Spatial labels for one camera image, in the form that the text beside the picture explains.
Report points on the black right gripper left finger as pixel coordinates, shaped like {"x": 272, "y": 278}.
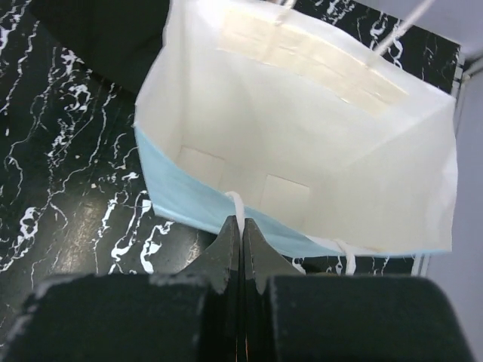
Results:
{"x": 186, "y": 316}

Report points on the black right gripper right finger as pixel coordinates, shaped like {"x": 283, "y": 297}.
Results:
{"x": 296, "y": 317}

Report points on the blue white paper bag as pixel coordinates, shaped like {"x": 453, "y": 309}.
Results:
{"x": 255, "y": 110}

